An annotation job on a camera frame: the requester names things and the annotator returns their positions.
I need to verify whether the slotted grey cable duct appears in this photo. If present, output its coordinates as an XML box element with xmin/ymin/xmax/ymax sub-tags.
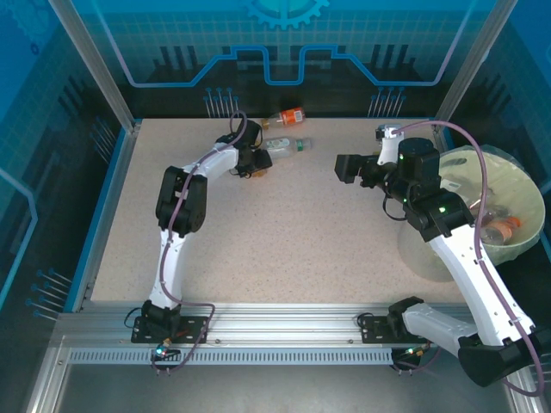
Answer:
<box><xmin>67</xmin><ymin>348</ymin><xmax>395</xmax><ymax>366</ymax></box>

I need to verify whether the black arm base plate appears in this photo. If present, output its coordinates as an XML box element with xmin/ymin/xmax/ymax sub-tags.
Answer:
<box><xmin>360</xmin><ymin>315</ymin><xmax>439</xmax><ymax>344</ymax></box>
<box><xmin>131</xmin><ymin>316</ymin><xmax>211</xmax><ymax>345</ymax></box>

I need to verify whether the pale green plastic bin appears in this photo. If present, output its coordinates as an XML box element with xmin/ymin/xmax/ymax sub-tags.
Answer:
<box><xmin>396</xmin><ymin>145</ymin><xmax>544</xmax><ymax>283</ymax></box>

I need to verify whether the orange label bottle brown cap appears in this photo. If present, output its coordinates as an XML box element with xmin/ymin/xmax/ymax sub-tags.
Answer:
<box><xmin>261</xmin><ymin>107</ymin><xmax>306</xmax><ymax>130</ymax></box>

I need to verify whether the grey metal panel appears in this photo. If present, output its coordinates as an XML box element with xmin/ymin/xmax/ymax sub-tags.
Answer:
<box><xmin>25</xmin><ymin>363</ymin><xmax>530</xmax><ymax>413</ymax></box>

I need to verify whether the crushed clear plastic bottle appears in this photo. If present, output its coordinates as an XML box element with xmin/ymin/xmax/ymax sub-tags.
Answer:
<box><xmin>478</xmin><ymin>225</ymin><xmax>501</xmax><ymax>245</ymax></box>

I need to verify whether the aluminium mounting rail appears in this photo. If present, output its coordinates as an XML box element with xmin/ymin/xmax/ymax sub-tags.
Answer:
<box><xmin>50</xmin><ymin>300</ymin><xmax>520</xmax><ymax>350</ymax></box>

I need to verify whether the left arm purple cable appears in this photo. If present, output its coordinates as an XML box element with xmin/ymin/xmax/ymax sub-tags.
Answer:
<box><xmin>150</xmin><ymin>109</ymin><xmax>250</xmax><ymax>376</ymax></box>

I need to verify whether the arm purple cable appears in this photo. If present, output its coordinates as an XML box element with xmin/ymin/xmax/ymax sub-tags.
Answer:
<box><xmin>150</xmin><ymin>109</ymin><xmax>250</xmax><ymax>376</ymax></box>
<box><xmin>393</xmin><ymin>120</ymin><xmax>544</xmax><ymax>397</ymax></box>

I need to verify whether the aluminium frame post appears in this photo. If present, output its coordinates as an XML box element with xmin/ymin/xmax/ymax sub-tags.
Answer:
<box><xmin>431</xmin><ymin>0</ymin><xmax>514</xmax><ymax>133</ymax></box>
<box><xmin>46</xmin><ymin>0</ymin><xmax>142</xmax><ymax>133</ymax></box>

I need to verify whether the clear bottle green cap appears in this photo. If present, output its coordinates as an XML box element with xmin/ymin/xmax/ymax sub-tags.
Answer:
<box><xmin>263</xmin><ymin>136</ymin><xmax>312</xmax><ymax>161</ymax></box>

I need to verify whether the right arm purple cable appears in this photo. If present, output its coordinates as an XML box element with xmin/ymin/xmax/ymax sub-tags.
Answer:
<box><xmin>393</xmin><ymin>120</ymin><xmax>544</xmax><ymax>397</ymax></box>

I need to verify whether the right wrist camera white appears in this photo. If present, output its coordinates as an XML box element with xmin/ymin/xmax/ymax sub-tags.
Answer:
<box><xmin>375</xmin><ymin>123</ymin><xmax>405</xmax><ymax>167</ymax></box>

